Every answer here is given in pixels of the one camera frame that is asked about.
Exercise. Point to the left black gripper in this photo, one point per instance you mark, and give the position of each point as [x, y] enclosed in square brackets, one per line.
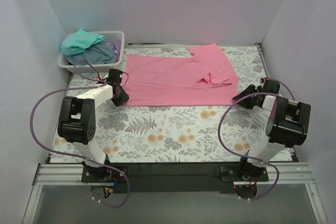
[119, 97]

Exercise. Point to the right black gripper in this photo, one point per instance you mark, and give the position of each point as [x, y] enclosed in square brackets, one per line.
[248, 97]

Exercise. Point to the pink t shirt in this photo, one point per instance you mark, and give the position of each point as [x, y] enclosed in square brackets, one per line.
[206, 78]

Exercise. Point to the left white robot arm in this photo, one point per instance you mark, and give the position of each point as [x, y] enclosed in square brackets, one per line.
[77, 119]

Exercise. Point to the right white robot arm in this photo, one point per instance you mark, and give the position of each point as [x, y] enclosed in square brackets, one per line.
[287, 125]

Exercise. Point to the grey-blue t shirt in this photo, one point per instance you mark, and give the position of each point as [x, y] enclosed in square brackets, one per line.
[95, 55]

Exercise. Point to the lavender t shirt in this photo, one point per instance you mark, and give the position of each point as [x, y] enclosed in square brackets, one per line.
[116, 48]

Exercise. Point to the white plastic laundry basket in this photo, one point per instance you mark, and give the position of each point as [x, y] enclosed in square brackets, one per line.
[111, 36]

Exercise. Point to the teal t shirt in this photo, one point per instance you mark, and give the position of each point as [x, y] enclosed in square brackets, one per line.
[79, 41]

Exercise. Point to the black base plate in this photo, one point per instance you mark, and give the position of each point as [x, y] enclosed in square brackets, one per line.
[168, 177]

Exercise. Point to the aluminium frame rail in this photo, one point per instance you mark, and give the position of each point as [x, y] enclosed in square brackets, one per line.
[50, 175]

